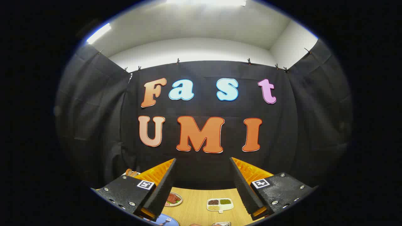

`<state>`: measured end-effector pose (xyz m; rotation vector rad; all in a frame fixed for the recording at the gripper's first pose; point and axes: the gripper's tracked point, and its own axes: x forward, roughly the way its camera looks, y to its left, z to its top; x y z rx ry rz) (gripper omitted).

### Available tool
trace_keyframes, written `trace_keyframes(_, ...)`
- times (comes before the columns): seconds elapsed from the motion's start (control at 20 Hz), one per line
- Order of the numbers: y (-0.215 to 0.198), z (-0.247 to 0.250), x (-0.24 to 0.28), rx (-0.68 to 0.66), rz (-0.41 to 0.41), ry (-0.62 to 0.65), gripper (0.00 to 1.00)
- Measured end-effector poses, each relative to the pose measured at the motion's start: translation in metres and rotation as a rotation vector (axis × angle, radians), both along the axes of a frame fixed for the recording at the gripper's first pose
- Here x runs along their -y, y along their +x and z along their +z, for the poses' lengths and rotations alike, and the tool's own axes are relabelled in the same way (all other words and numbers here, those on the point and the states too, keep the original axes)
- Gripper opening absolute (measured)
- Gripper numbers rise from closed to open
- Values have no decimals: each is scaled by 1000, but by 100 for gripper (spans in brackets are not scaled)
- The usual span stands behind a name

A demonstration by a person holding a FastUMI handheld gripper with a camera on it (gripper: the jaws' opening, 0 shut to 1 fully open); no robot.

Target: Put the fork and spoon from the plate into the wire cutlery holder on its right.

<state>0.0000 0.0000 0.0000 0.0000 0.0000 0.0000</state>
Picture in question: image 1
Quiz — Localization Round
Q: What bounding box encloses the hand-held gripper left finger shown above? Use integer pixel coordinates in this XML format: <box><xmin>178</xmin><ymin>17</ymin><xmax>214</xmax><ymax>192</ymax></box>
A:
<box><xmin>91</xmin><ymin>158</ymin><xmax>177</xmax><ymax>222</ymax></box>

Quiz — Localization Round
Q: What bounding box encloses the blue round plate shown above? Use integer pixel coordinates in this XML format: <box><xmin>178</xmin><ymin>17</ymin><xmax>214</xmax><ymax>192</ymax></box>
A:
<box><xmin>148</xmin><ymin>213</ymin><xmax>179</xmax><ymax>226</ymax></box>

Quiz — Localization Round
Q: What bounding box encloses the row of black cloth clips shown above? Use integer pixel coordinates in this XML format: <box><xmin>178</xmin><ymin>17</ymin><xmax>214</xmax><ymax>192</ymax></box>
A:
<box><xmin>97</xmin><ymin>47</ymin><xmax>313</xmax><ymax>73</ymax></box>

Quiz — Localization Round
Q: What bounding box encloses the white divided dish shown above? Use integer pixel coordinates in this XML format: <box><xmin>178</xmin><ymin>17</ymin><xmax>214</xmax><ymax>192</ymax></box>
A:
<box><xmin>206</xmin><ymin>198</ymin><xmax>234</xmax><ymax>214</ymax></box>

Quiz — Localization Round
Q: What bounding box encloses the ceiling light strip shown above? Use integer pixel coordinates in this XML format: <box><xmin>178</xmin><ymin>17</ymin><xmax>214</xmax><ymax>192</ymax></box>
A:
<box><xmin>166</xmin><ymin>0</ymin><xmax>247</xmax><ymax>7</ymax></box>

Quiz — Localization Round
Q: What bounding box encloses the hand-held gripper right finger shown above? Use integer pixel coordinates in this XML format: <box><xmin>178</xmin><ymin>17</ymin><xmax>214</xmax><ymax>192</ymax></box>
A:
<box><xmin>229</xmin><ymin>157</ymin><xmax>318</xmax><ymax>221</ymax></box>

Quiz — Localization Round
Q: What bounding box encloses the white oval plate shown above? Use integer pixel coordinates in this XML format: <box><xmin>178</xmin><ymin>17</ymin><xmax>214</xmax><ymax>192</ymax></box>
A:
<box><xmin>164</xmin><ymin>192</ymin><xmax>183</xmax><ymax>207</ymax></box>

